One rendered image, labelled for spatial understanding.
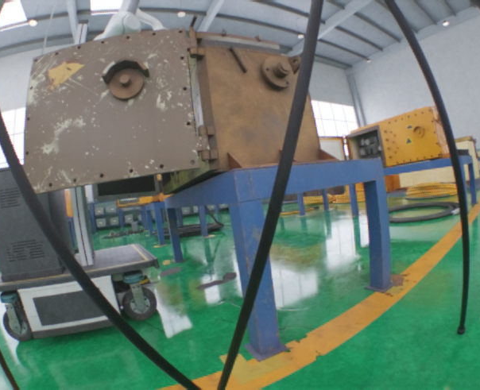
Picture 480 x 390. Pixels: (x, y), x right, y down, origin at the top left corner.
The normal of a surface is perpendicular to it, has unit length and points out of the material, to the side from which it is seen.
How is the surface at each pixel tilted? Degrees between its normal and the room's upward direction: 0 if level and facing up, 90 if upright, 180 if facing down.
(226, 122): 90
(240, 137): 90
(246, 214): 90
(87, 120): 90
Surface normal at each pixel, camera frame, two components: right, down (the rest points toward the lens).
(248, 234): 0.40, -0.06
